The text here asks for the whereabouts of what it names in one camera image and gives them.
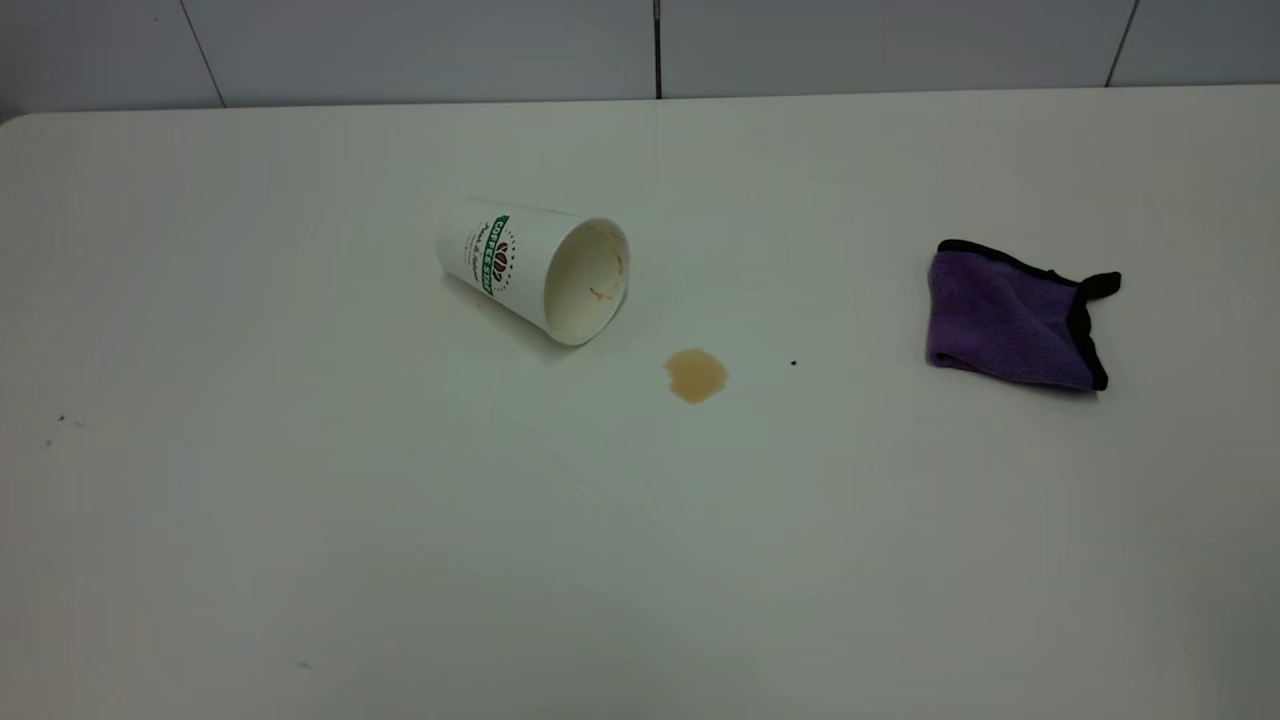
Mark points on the white paper coffee cup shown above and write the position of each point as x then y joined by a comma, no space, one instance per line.
520,265

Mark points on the purple cloth with black trim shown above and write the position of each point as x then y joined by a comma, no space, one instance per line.
1000,320

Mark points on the brown coffee spill stain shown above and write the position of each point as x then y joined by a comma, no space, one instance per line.
695,375

